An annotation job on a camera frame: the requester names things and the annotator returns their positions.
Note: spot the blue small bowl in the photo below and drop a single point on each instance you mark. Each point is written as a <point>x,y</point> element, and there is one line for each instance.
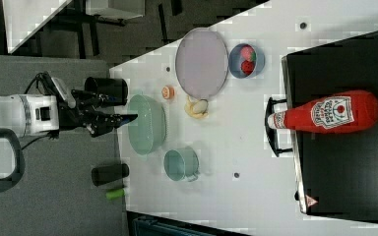
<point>235,59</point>

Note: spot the green mug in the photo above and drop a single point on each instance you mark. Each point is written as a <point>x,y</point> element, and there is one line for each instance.
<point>181,164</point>

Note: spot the black cylinder cup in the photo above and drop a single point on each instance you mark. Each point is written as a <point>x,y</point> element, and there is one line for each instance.
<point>109,173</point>
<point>115,89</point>

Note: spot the peeled toy banana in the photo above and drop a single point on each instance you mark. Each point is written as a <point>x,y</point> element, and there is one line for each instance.
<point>196,109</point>

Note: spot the green small bottle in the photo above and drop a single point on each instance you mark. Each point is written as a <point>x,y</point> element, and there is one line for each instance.
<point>115,194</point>

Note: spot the orange slice toy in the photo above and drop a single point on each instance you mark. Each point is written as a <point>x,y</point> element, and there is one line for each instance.
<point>168,92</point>

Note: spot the red toy fruit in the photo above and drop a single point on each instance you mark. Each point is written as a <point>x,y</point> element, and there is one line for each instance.
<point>247,67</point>

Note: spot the grey oval plate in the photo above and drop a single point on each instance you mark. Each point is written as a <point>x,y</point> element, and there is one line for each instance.
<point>201,63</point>

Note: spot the red ketchup bottle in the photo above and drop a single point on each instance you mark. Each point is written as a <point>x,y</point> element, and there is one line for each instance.
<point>340,113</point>

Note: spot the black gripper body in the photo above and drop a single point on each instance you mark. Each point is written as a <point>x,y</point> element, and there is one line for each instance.
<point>72,116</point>

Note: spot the black cylinder cup lower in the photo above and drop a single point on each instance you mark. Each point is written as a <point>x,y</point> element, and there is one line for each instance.
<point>109,173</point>

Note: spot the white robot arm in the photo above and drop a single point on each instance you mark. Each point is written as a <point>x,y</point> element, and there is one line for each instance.
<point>48,114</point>

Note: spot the red toy strawberry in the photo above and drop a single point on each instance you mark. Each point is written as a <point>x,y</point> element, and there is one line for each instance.
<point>248,53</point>

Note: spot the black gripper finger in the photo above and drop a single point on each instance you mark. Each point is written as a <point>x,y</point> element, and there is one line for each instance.
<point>88,98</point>
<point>118,120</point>

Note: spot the black cylinder cup upper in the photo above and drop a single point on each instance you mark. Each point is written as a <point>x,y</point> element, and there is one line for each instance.
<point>115,89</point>

